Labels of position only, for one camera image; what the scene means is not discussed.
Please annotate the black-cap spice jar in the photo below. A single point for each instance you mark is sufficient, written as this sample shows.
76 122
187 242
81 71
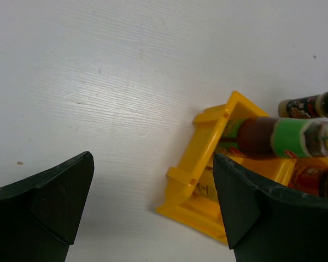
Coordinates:
305 108

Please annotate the yellow three-compartment bin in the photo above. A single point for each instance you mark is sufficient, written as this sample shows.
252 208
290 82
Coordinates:
181 203

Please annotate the yellow-cap green-label sauce bottle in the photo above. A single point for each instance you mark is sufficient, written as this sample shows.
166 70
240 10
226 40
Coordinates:
263 138

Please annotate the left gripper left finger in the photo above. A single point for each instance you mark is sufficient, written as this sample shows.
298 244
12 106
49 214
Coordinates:
40 215

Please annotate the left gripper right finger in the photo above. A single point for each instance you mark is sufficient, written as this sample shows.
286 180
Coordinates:
267 221

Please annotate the red-lid sauce jar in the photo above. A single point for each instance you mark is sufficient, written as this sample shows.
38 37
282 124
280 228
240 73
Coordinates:
312 180

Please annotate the small yellow-label oil bottle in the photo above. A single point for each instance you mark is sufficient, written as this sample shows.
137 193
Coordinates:
206 185

